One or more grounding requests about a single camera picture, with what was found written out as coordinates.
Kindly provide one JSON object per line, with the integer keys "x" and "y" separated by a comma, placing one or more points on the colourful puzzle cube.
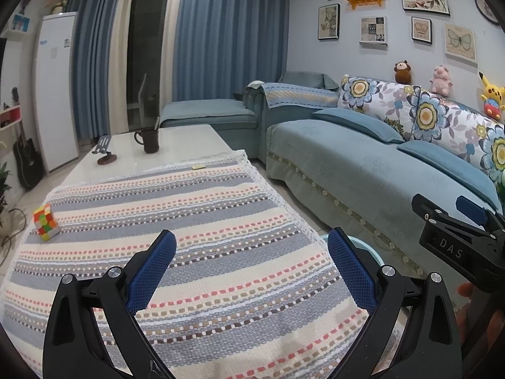
{"x": 45, "y": 223}

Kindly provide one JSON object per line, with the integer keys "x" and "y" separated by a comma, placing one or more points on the round wall clock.
{"x": 487, "y": 8}

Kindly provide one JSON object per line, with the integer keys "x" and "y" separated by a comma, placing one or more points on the butterfly picture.
{"x": 460, "y": 42}

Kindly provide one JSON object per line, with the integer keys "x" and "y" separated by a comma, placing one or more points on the blue curtain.
{"x": 229, "y": 35}
{"x": 94, "y": 59}

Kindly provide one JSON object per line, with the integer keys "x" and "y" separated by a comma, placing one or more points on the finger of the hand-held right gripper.
{"x": 471, "y": 210}
{"x": 428, "y": 209}

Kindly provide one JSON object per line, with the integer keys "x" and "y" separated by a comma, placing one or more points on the black guitar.
{"x": 28, "y": 162}

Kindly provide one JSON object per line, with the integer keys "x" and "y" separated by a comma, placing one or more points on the brown monkey plush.
{"x": 403, "y": 73}

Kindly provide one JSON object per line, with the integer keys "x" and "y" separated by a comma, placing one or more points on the blue picture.
{"x": 19, "y": 23}

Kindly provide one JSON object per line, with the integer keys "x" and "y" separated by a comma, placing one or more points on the dark glass door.
{"x": 152, "y": 27}

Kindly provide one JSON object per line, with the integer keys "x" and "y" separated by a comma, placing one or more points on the black framed bread picture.
{"x": 421, "y": 30}

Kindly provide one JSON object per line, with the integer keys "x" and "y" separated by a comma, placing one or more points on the striped armrest cover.
{"x": 300, "y": 95}

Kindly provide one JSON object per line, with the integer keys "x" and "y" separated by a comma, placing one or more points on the pink pig plush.
{"x": 440, "y": 81}

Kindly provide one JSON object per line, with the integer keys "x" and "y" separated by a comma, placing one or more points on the white refrigerator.
{"x": 55, "y": 98}

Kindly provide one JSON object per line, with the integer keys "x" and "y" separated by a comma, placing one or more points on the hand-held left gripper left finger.
{"x": 152, "y": 268}

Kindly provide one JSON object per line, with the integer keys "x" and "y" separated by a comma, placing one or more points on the teal pillow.
{"x": 446, "y": 166}
{"x": 359, "y": 126}

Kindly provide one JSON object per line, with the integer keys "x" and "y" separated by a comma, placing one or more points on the green potted plant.
{"x": 4, "y": 189}

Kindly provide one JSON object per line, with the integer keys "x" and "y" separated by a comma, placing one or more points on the teal sofa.
{"x": 355, "y": 173}

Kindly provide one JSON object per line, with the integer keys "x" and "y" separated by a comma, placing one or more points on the white canvas picture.
{"x": 373, "y": 30}

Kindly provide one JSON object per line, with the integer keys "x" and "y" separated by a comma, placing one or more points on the yellow mouse plush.
{"x": 492, "y": 96}

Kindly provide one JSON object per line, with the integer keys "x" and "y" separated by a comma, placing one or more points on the yellow wall shelf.
{"x": 363, "y": 0}

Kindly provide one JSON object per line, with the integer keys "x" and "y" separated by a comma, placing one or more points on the white wall shelf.
{"x": 17, "y": 35}

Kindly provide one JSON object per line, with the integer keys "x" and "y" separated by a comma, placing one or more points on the white shelf red interior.
{"x": 10, "y": 116}

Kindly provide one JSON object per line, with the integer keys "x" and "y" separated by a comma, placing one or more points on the striped woven tablecloth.
{"x": 197, "y": 213}

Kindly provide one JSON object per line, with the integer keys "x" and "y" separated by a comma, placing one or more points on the person's right hand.
{"x": 496, "y": 329}

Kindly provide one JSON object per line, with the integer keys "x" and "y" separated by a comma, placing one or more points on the tall black framed picture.
{"x": 328, "y": 21}

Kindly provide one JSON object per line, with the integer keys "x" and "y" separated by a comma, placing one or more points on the floral cushion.
{"x": 495, "y": 154}
{"x": 374, "y": 94}
{"x": 442, "y": 118}

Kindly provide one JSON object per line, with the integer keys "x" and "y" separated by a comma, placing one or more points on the red tree ornament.
{"x": 27, "y": 0}

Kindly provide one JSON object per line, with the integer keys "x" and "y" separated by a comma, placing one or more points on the phone stand with brown base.
{"x": 107, "y": 160}

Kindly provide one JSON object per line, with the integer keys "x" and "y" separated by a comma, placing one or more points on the dark brown mug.
{"x": 150, "y": 142}

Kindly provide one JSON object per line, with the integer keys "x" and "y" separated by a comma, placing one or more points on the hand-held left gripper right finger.
{"x": 351, "y": 272}

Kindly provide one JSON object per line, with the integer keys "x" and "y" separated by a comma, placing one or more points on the light blue plastic basket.
{"x": 369, "y": 252}

